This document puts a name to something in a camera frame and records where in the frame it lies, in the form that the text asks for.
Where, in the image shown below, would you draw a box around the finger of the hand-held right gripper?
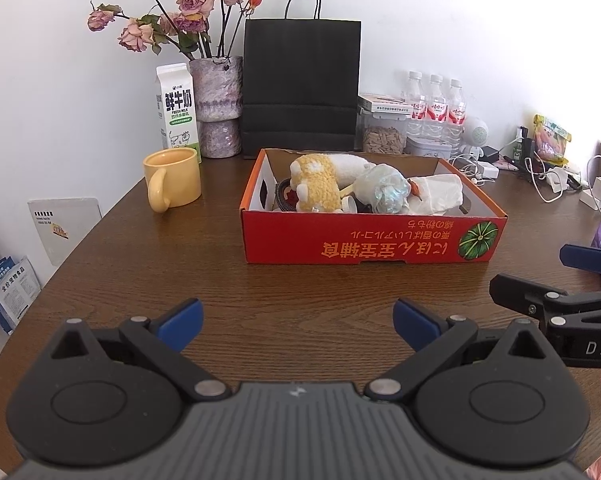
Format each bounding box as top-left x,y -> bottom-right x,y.
489,273 -> 601,333
559,243 -> 601,281

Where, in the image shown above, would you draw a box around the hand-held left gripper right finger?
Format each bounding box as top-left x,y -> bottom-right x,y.
365,297 -> 561,403

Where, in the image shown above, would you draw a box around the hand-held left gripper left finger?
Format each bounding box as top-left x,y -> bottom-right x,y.
43,297 -> 231,403

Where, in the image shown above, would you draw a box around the red cardboard box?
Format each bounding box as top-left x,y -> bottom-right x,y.
239,148 -> 508,264

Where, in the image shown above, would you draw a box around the white paper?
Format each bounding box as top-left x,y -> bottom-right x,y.
407,174 -> 465,213

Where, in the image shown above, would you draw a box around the braided cable coil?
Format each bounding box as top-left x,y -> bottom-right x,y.
273,180 -> 301,211

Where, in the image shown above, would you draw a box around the yellow white plush toy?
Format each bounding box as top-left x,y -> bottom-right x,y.
289,154 -> 377,213

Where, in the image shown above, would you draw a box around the yellow snack packet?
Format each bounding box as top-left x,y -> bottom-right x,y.
533,113 -> 572,166

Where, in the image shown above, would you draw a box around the black upright device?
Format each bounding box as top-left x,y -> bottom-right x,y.
516,126 -> 536,171

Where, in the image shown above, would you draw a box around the yellow mug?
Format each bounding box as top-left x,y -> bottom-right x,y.
143,149 -> 202,213

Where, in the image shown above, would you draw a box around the white printed board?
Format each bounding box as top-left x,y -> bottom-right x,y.
28,197 -> 102,267

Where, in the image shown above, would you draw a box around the blue pet food bags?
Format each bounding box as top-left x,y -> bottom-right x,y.
0,255 -> 41,335

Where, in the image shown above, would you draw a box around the white printed tin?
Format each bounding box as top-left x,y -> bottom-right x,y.
405,136 -> 453,161

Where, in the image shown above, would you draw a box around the clear seed container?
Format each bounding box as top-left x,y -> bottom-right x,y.
356,93 -> 411,155

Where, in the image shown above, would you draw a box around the water bottle red label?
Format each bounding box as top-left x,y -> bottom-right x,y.
445,78 -> 467,143
425,74 -> 448,138
404,71 -> 427,136

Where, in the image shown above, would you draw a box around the white milk carton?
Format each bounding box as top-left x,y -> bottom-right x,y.
155,63 -> 202,163

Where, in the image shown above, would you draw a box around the black paper bag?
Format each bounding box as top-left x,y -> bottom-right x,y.
240,0 -> 362,152

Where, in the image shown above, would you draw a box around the white wired earphones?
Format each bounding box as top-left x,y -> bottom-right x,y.
450,156 -> 486,183

